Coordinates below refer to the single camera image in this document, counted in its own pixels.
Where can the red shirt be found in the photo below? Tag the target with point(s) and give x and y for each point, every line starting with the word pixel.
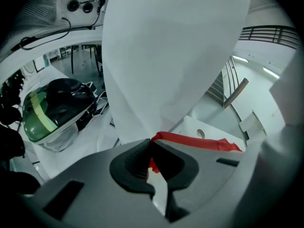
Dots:
pixel 197 141

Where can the dark wooden staircase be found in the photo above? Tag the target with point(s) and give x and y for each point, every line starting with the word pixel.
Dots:
pixel 217 87

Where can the black mezzanine railing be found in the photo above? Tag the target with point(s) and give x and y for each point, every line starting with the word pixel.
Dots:
pixel 268 34

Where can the brown wooden newel post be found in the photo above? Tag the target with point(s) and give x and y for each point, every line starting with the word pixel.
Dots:
pixel 237 91

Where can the wooden stair handrail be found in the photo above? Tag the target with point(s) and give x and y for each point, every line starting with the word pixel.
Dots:
pixel 231 75

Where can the tube ceiling light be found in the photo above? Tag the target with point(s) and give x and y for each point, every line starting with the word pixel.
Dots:
pixel 270 72
pixel 240 59

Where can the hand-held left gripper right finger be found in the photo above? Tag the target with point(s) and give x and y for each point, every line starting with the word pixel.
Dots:
pixel 190 170

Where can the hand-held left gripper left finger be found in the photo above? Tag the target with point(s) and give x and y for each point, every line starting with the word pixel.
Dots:
pixel 107 186

